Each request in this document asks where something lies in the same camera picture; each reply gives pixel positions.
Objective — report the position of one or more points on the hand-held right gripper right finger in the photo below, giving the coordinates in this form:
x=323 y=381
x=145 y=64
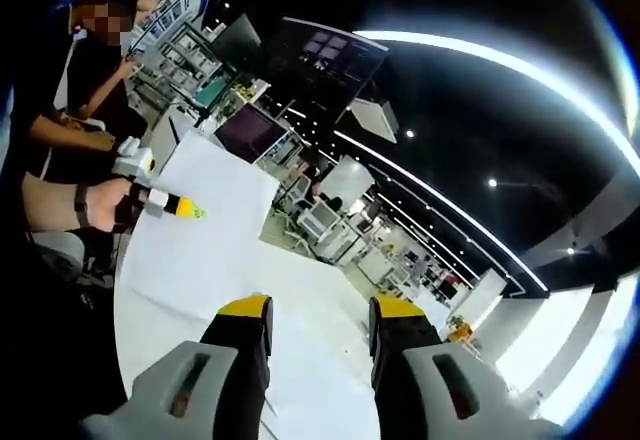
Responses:
x=415 y=385

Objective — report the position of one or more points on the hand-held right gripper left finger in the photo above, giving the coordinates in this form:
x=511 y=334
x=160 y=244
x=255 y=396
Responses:
x=142 y=400

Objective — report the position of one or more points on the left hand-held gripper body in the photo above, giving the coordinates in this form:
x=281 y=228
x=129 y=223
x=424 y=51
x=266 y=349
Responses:
x=132 y=162

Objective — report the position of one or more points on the person's left hand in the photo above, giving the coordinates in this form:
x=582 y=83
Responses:
x=102 y=205

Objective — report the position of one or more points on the orange object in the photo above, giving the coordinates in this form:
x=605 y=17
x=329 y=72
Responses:
x=460 y=334

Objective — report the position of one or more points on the metal shelf rack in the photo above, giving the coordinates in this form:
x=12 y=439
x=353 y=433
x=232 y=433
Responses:
x=210 y=92

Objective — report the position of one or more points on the white laptop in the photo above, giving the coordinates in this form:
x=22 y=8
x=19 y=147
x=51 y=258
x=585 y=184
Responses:
x=250 y=130

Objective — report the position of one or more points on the person's black shirt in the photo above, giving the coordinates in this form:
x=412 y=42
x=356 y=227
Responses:
x=50 y=335

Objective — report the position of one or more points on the white table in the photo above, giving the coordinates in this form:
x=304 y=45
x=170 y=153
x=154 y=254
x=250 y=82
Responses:
x=325 y=285

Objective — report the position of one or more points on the black flat monitor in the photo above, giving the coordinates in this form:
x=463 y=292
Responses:
x=237 y=40

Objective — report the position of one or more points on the thin ceiling light strip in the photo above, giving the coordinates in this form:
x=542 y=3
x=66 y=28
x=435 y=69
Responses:
x=450 y=213

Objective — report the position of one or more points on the large dark hanging display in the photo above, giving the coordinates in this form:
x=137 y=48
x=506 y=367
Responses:
x=325 y=75

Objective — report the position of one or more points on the ceiling air conditioner panel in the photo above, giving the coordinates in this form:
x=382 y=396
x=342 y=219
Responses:
x=375 y=120

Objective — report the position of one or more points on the wide ceiling light strip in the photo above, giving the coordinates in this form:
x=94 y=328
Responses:
x=500 y=60

